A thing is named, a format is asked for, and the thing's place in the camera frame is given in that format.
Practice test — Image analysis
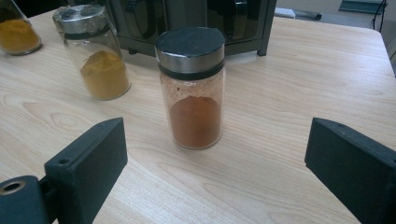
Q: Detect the white object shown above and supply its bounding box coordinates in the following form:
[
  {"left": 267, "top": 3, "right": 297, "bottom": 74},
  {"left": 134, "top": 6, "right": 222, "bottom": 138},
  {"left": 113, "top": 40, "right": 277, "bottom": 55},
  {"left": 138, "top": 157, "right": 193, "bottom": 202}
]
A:
[{"left": 274, "top": 7, "right": 296, "bottom": 20}]

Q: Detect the black cable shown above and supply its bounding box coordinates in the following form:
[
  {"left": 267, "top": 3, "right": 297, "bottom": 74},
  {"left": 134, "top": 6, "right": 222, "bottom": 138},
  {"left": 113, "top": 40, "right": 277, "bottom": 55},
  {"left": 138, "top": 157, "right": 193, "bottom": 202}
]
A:
[{"left": 373, "top": 0, "right": 388, "bottom": 33}]

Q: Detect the glass jar of yellow spice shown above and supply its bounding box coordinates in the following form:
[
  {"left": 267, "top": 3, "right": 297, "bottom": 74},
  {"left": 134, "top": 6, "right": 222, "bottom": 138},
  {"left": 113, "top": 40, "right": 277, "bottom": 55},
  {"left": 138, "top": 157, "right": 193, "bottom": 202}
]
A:
[
  {"left": 0, "top": 0, "right": 43, "bottom": 56},
  {"left": 51, "top": 4, "right": 132, "bottom": 102}
]

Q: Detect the dark teal panel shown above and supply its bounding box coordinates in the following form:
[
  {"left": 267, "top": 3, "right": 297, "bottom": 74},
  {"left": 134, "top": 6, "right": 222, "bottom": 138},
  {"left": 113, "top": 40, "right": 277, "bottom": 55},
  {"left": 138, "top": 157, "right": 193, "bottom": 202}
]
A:
[{"left": 338, "top": 0, "right": 389, "bottom": 15}]

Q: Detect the grey bar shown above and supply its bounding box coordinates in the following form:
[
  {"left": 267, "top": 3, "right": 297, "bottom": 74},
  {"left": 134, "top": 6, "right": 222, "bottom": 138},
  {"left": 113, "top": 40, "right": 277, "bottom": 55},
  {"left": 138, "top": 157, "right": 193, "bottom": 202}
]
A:
[{"left": 293, "top": 8, "right": 323, "bottom": 21}]

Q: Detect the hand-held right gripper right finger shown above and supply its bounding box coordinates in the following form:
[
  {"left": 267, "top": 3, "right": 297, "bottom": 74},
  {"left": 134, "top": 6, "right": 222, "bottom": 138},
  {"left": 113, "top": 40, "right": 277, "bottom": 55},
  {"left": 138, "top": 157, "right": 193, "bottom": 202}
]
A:
[{"left": 304, "top": 117, "right": 396, "bottom": 224}]

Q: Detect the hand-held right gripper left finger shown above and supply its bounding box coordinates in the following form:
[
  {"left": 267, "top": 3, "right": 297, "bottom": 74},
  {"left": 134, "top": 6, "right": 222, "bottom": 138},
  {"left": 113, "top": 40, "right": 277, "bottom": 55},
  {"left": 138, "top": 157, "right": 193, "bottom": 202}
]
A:
[{"left": 44, "top": 117, "right": 129, "bottom": 224}]

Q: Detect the dark grey seasoning box rack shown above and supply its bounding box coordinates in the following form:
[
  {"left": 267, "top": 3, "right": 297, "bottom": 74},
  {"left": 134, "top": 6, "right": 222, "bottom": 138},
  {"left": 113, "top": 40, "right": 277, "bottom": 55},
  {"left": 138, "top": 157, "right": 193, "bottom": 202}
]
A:
[{"left": 106, "top": 0, "right": 277, "bottom": 58}]

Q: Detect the glass jar of red-brown spice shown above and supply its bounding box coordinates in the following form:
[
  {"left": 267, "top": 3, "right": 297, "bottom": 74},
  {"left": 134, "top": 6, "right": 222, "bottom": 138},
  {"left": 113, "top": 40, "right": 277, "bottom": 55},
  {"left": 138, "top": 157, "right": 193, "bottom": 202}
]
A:
[{"left": 154, "top": 26, "right": 226, "bottom": 150}]

